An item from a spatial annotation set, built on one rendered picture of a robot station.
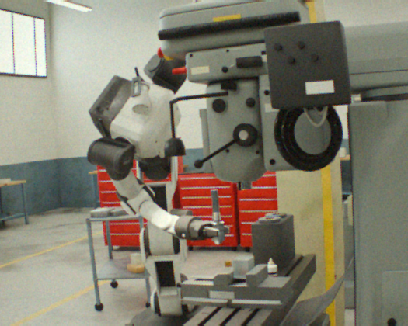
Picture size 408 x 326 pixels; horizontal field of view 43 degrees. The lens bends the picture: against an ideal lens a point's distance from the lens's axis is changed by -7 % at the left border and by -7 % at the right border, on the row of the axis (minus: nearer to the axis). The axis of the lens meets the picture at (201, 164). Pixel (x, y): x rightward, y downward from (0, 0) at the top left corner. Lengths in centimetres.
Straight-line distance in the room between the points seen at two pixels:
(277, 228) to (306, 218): 142
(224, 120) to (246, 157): 13
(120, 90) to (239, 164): 69
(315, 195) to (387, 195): 200
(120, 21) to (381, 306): 1142
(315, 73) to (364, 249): 53
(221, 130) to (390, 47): 58
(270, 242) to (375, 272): 69
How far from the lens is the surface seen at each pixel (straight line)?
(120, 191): 218
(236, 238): 677
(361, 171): 154
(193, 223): 194
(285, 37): 138
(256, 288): 171
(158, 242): 241
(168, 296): 256
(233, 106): 168
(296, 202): 353
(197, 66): 171
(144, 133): 205
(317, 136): 160
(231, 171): 171
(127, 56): 1234
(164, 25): 177
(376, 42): 161
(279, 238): 213
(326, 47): 135
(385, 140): 152
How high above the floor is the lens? 146
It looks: 3 degrees down
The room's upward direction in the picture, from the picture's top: 5 degrees counter-clockwise
